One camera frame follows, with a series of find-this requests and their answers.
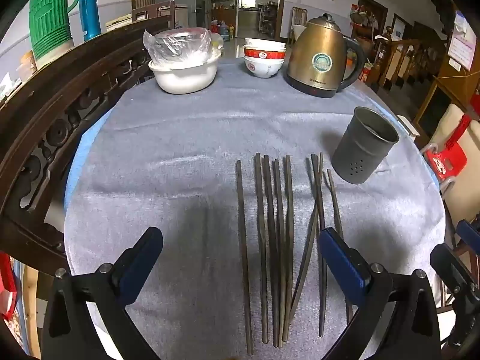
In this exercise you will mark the grey tablecloth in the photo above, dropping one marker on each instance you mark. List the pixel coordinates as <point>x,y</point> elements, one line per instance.
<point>187,150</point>

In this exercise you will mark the white bowl with red band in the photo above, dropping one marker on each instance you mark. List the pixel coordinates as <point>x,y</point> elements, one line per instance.
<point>264,53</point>
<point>262,68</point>
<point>264,42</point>

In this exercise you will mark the dark wooden door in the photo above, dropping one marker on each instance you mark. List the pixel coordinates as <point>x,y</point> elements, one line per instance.
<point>373,15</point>

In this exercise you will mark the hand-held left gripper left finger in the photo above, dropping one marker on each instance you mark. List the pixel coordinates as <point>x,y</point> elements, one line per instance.
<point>140,266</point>

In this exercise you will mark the white plastic basin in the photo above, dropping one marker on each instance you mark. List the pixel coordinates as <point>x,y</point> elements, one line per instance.
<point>185,77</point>

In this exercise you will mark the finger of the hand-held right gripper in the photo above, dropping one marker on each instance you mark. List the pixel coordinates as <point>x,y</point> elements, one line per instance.
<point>450,268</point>
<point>470,234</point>

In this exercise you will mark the metal kitchen rack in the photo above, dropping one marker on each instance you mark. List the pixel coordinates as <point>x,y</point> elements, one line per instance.
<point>268,17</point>

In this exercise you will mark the red bag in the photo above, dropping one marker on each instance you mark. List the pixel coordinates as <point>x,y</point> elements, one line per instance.
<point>7,288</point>

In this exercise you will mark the grey metal utensil holder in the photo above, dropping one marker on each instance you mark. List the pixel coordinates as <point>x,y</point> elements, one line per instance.
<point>360,150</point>

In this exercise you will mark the white chest freezer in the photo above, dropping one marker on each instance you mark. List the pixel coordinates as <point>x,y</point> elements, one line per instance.
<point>182,17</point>

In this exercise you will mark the set of dark chopsticks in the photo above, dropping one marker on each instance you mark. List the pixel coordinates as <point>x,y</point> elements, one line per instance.
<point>288,232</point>

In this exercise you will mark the red and white carton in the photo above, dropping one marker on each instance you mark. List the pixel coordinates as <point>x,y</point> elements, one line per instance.
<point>365,72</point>

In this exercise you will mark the green thermos jug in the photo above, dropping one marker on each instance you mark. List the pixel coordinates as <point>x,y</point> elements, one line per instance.
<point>50,18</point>

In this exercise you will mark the light wooden chair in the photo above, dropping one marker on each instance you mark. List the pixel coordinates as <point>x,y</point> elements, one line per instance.
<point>299,18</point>

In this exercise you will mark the blue table cover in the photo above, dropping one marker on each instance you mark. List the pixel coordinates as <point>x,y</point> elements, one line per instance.
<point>70,174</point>

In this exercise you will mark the dark wooden dining chair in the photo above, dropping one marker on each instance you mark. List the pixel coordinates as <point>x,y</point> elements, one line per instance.
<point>152,11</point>

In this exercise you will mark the red plastic child chair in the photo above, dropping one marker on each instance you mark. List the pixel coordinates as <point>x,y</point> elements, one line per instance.
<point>450,161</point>

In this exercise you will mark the gold electric kettle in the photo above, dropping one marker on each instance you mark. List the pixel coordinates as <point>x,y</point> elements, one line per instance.
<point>318,52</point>

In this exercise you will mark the wall calendar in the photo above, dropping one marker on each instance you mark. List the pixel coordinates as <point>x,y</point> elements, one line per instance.
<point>463,41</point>

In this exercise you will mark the blue thermos flask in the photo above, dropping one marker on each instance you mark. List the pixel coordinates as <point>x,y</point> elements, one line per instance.
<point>90,11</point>

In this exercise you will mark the wooden staircase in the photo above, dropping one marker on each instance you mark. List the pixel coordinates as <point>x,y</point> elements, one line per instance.
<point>408,56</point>

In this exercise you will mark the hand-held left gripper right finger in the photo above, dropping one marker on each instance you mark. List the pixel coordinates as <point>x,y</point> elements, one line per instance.
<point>343,266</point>

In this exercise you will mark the clear plastic bag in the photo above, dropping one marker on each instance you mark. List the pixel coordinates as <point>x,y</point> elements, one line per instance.
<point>176,45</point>

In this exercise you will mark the wooden side cabinet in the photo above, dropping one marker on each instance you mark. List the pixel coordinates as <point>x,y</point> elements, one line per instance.
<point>446,97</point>

